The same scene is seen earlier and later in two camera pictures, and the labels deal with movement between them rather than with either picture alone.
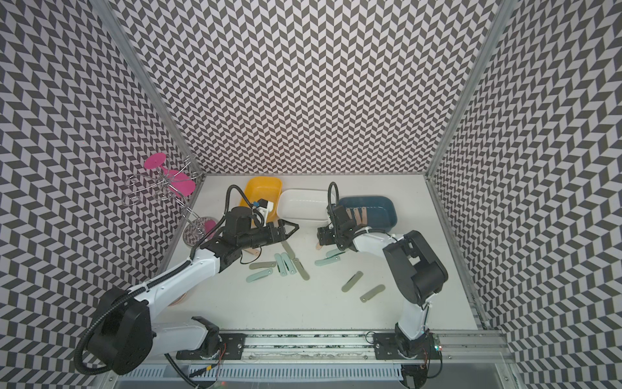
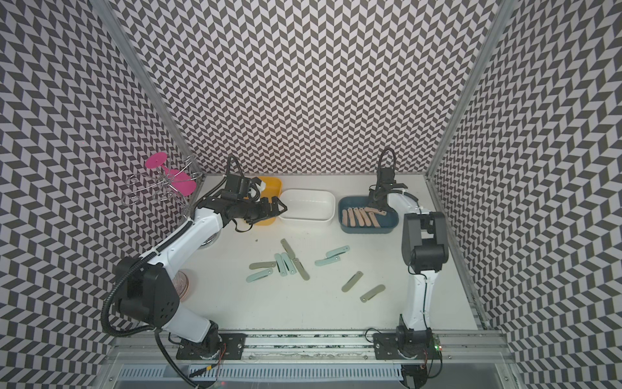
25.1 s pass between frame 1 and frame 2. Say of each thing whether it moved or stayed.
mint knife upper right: stayed
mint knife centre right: stayed
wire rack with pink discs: stayed
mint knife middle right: stayed
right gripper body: moved
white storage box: stayed
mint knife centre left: stayed
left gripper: moved
